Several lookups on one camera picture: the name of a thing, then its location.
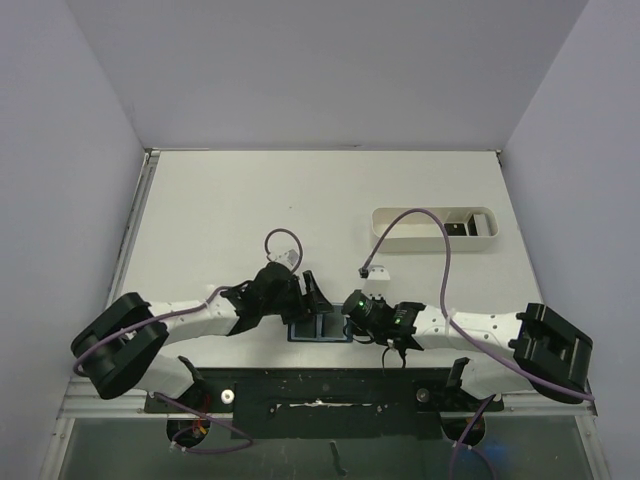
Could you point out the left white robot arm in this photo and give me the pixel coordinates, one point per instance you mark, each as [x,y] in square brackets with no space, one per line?
[120,350]

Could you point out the white oblong tray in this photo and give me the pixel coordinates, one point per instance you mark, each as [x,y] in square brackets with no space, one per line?
[419,233]

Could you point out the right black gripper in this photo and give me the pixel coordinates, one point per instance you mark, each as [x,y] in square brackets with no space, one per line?
[351,304]

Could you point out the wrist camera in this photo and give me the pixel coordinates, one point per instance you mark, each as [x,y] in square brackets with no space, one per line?
[288,258]
[376,281]

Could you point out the aluminium rail left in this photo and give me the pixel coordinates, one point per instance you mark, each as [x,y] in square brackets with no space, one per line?
[143,187]

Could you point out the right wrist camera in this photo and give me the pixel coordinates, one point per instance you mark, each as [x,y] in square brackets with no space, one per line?
[376,281]

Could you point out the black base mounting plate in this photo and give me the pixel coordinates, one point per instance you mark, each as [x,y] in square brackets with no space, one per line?
[313,404]

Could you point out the black card in tray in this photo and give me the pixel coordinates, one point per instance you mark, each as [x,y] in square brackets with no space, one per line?
[456,229]

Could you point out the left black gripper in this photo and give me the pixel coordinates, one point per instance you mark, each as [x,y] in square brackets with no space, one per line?
[317,304]

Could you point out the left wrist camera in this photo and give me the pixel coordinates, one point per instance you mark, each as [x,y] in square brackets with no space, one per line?
[288,258]

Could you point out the blue card holder wallet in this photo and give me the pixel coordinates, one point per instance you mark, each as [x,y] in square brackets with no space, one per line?
[319,339]

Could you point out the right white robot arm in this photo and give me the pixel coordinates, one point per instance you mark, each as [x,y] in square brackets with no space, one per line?
[535,349]

